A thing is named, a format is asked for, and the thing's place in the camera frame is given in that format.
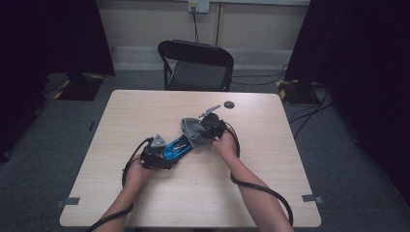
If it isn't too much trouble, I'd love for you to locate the person's right hand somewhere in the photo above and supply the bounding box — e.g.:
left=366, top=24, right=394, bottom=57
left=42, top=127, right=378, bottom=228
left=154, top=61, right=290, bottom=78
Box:
left=211, top=130, right=240, bottom=163

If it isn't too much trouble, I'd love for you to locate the black floor cable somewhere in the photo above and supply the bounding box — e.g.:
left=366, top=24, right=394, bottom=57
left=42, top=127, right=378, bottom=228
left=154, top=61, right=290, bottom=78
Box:
left=231, top=63, right=289, bottom=87

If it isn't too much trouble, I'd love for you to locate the black curtain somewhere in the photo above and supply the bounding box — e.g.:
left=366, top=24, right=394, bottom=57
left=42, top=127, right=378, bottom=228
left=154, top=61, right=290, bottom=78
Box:
left=284, top=0, right=410, bottom=204
left=0, top=0, right=116, bottom=162

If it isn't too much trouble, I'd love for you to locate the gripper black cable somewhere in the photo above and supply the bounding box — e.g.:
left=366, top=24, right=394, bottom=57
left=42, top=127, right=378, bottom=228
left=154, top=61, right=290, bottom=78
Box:
left=85, top=137, right=155, bottom=232
left=224, top=121, right=294, bottom=227

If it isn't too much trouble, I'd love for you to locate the black socket cable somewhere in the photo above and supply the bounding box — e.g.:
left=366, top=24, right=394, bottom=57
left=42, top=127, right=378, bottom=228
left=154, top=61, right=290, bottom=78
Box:
left=191, top=7, right=200, bottom=44

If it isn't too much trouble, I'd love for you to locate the stand base with striped tape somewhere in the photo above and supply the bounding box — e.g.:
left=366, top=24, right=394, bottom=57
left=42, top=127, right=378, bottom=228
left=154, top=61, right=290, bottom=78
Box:
left=275, top=79, right=322, bottom=105
left=52, top=72, right=105, bottom=102

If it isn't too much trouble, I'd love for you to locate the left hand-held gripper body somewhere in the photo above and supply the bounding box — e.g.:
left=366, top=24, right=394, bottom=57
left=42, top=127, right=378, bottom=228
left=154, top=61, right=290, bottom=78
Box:
left=139, top=133, right=173, bottom=171

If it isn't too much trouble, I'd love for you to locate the bundle of black floor cables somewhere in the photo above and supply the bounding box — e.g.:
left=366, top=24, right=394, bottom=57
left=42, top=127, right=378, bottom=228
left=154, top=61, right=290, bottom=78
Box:
left=288, top=84, right=334, bottom=140

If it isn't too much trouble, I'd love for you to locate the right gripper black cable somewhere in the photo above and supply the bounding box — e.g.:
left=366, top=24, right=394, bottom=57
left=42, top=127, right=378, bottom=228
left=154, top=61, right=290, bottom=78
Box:
left=224, top=121, right=294, bottom=227

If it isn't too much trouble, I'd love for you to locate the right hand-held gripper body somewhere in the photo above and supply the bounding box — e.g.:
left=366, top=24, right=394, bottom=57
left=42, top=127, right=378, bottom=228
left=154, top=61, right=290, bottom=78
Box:
left=197, top=104, right=228, bottom=139

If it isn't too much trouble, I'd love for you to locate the person's left hand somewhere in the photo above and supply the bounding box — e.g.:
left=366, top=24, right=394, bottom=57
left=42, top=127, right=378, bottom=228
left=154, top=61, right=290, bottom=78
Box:
left=124, top=154, right=160, bottom=191

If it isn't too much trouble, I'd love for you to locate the black folding chair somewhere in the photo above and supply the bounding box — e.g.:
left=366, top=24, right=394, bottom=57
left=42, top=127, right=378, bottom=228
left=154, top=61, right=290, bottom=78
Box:
left=157, top=39, right=235, bottom=93

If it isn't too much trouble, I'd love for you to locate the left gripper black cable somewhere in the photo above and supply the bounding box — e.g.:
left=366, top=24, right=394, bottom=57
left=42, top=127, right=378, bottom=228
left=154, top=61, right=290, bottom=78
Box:
left=85, top=137, right=155, bottom=232

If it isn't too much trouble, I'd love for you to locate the grey cloth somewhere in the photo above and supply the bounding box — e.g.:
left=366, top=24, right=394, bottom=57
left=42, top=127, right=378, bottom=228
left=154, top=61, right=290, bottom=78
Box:
left=180, top=117, right=211, bottom=149

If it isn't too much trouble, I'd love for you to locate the grey tape strip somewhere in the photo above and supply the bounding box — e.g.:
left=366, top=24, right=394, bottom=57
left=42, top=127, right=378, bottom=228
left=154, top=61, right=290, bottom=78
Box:
left=55, top=196, right=81, bottom=208
left=302, top=193, right=323, bottom=204

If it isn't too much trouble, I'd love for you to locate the blue toy car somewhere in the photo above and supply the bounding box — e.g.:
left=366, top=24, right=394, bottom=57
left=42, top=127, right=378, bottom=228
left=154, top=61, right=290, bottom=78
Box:
left=162, top=134, right=195, bottom=162

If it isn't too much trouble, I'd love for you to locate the vertical wall conduit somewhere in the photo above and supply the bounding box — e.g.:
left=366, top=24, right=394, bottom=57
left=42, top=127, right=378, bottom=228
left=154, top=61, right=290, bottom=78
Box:
left=215, top=2, right=223, bottom=46

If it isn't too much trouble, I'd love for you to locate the white wall socket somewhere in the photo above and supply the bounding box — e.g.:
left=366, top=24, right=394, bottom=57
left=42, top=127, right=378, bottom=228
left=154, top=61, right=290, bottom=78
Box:
left=188, top=0, right=211, bottom=14

